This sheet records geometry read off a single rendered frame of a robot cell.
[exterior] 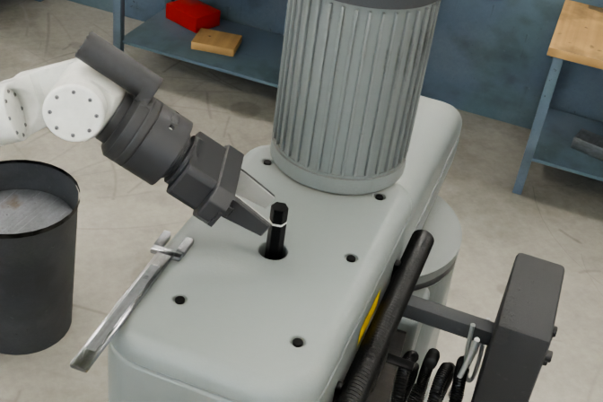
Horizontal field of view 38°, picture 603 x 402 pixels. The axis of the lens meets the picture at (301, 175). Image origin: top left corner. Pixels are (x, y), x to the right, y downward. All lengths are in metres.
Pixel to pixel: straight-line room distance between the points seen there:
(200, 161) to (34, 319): 2.54
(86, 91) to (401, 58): 0.40
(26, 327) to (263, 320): 2.57
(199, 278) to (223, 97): 4.33
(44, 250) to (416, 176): 1.98
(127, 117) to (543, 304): 0.71
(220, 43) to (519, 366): 4.20
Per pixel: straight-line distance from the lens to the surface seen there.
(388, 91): 1.15
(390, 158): 1.21
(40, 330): 3.56
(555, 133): 5.16
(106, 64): 0.99
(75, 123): 0.97
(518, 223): 4.70
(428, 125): 1.70
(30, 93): 1.06
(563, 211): 4.92
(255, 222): 1.03
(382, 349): 1.12
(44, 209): 3.50
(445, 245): 1.73
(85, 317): 3.77
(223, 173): 1.01
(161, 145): 0.99
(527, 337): 1.33
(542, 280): 1.43
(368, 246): 1.13
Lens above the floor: 2.57
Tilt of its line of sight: 33 degrees down
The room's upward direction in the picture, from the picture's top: 8 degrees clockwise
